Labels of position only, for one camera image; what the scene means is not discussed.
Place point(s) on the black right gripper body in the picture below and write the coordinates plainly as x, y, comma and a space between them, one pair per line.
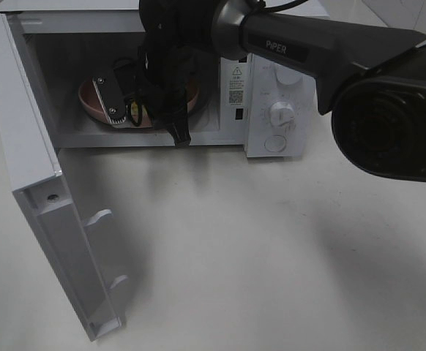
158, 81

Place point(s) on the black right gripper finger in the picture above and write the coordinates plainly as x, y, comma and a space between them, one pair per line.
111, 99
179, 131

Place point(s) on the pink plate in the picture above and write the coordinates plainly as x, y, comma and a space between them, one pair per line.
90, 103

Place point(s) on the round white door button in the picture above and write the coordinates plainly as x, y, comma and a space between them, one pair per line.
275, 144

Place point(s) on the toy sandwich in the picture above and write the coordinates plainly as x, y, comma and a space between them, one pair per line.
132, 109

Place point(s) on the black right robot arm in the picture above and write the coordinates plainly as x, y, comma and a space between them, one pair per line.
372, 80

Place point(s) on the white microwave oven body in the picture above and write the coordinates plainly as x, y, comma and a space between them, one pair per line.
52, 53

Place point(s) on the lower white timer knob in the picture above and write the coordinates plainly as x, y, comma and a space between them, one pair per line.
282, 115

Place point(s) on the upper white power knob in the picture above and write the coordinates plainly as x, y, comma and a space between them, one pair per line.
286, 76

